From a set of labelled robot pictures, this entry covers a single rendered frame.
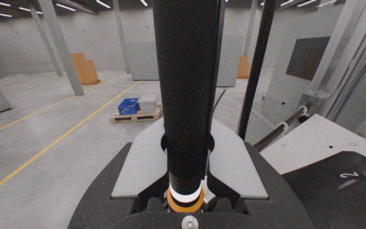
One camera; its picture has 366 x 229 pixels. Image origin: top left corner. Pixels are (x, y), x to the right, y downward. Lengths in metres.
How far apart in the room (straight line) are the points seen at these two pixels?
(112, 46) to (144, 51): 6.74
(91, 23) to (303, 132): 14.71
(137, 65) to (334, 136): 7.48
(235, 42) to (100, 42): 11.69
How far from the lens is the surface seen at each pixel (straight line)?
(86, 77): 8.36
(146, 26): 12.73
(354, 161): 0.31
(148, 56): 7.33
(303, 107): 0.54
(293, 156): 0.52
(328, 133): 0.54
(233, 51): 5.86
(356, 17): 0.73
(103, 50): 14.29
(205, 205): 0.21
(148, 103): 3.06
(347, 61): 0.74
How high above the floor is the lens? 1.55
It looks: 28 degrees down
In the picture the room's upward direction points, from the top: 1 degrees counter-clockwise
